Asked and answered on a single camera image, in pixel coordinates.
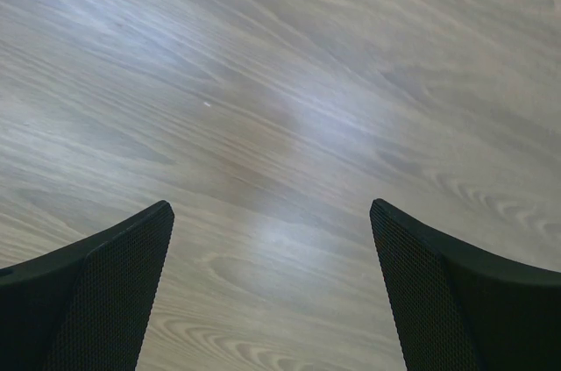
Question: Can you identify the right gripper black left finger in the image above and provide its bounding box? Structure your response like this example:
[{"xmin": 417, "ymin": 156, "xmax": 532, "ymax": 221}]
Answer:
[{"xmin": 1, "ymin": 201, "xmax": 174, "ymax": 370}]

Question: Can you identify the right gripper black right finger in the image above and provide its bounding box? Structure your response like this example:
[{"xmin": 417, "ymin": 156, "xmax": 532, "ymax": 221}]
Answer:
[{"xmin": 370, "ymin": 199, "xmax": 560, "ymax": 370}]

